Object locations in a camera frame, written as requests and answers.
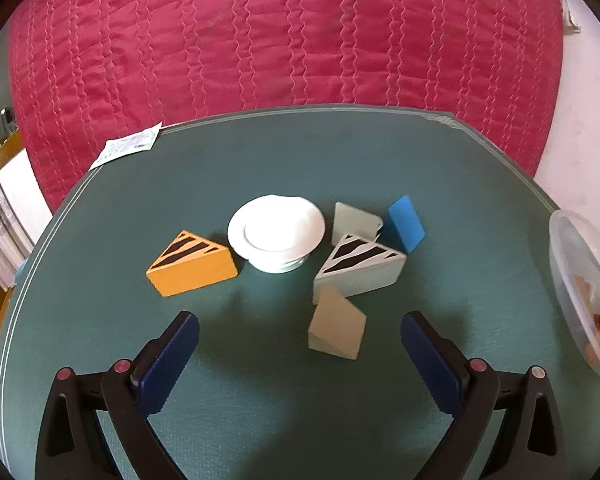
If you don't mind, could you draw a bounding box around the white striped wedge block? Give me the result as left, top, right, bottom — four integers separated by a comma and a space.
313, 233, 406, 304

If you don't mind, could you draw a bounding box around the blue foam block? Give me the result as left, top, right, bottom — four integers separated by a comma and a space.
387, 195, 425, 254

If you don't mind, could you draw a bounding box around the orange striped wedge block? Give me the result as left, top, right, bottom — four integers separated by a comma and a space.
146, 230, 238, 297

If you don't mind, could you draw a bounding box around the pale green wedge block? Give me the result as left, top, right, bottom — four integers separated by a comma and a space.
308, 286, 366, 361

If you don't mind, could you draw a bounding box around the white paper label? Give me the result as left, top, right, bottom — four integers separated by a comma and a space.
90, 122, 162, 170

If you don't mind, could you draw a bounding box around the green table mat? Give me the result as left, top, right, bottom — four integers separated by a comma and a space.
0, 106, 600, 479

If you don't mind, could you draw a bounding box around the beige wooden block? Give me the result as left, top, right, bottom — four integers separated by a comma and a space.
573, 274, 600, 324

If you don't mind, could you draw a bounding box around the white round lid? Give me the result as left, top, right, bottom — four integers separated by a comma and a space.
227, 194, 326, 274

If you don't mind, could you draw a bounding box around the red quilted bedspread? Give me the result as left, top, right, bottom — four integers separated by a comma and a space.
8, 0, 562, 209

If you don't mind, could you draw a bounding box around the clear plastic bowl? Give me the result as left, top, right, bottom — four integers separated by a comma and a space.
548, 209, 600, 375

